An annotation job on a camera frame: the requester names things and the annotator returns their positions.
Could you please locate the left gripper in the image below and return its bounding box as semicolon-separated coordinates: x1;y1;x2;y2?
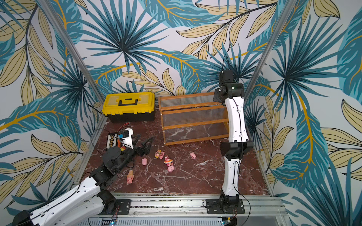
114;134;153;173

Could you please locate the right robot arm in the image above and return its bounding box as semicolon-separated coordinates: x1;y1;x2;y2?
214;69;253;213

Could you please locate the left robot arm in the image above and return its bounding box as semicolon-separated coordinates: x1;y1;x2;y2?
12;136;154;226

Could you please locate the yellow black toolbox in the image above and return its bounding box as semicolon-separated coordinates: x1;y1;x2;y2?
102;92;155;123

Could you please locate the orange clear plastic shelf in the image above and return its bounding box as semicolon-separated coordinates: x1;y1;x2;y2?
158;92;229;146

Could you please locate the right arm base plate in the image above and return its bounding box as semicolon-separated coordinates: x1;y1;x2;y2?
206;199;245;214

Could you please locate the pink yellow figure toy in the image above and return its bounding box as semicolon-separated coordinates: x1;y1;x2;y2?
155;150;165;160

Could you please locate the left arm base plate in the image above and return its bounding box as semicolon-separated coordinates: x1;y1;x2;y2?
103;199;132;215

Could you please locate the aluminium mounting rail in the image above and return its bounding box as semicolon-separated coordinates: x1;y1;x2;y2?
70;192;292;226

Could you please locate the pink strawberry cake figure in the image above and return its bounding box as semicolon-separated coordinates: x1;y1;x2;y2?
164;156;173;167

